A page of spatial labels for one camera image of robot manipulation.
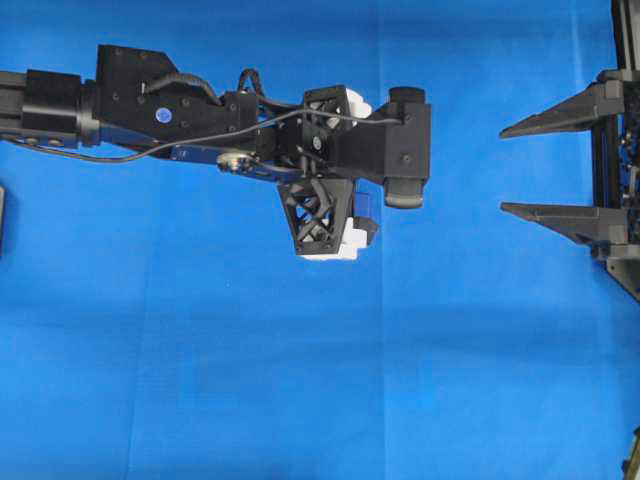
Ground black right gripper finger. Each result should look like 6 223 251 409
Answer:
499 80 625 139
500 202 628 244

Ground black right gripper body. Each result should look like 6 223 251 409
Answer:
590 70 633 260

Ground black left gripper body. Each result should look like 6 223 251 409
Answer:
254 85 377 261

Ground dark blue block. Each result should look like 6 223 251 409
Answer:
353 192 374 218

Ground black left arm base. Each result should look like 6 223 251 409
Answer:
0 185 6 255

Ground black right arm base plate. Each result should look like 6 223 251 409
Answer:
607 1 639 301

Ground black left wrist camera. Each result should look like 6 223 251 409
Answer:
330 87 431 209

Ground thin black camera cable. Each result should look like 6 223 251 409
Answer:
0 105 406 165

